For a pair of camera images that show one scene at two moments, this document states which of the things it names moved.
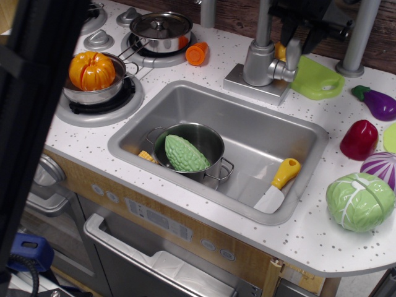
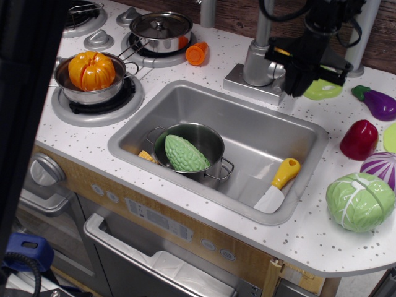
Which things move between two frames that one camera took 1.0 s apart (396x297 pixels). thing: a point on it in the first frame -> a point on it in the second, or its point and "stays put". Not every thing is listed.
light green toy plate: x=389 y=138 stays put
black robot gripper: x=323 y=12 -> x=310 y=53
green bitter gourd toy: x=182 y=156 stays put
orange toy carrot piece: x=195 y=53 stays put
